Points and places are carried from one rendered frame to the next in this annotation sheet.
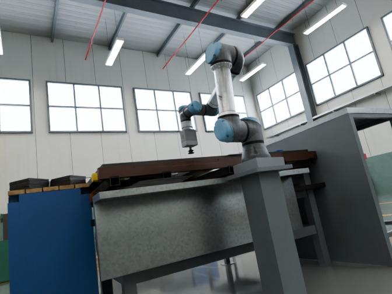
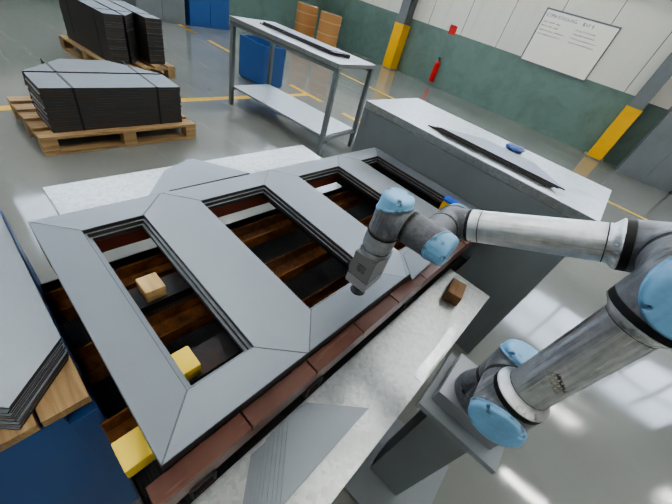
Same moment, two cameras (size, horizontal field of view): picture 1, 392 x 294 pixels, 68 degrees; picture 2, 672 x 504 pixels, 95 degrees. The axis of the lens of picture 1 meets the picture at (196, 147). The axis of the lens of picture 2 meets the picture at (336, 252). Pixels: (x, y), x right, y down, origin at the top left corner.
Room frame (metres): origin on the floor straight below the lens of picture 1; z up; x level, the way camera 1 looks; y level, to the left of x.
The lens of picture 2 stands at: (1.30, 0.42, 1.51)
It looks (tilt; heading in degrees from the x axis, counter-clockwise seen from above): 40 degrees down; 331
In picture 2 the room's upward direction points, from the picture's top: 18 degrees clockwise
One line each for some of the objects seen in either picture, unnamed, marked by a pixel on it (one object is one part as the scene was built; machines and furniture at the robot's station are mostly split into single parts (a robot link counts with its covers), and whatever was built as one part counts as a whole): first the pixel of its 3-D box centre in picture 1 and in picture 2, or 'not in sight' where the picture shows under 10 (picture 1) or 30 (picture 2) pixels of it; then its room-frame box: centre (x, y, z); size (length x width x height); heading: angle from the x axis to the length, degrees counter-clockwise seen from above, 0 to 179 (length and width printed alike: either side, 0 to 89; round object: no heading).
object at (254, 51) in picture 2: not in sight; (261, 62); (7.03, -0.38, 0.29); 0.61 x 0.43 x 0.57; 31
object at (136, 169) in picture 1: (228, 162); (405, 292); (1.84, -0.19, 0.80); 1.62 x 0.04 x 0.06; 119
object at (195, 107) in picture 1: (195, 109); (431, 237); (1.71, -0.03, 1.15); 0.11 x 0.11 x 0.08; 33
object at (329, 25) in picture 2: not in sight; (315, 32); (10.48, -2.11, 0.47); 1.32 x 0.80 x 0.95; 32
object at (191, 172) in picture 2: not in sight; (190, 176); (2.55, 0.49, 0.77); 0.45 x 0.20 x 0.04; 119
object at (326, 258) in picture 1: (313, 217); not in sight; (2.24, -0.77, 0.34); 0.06 x 0.06 x 0.68; 29
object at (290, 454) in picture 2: (154, 184); (295, 448); (1.49, 0.25, 0.70); 0.39 x 0.12 x 0.04; 119
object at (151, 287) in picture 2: not in sight; (151, 287); (1.92, 0.57, 0.79); 0.06 x 0.05 x 0.04; 29
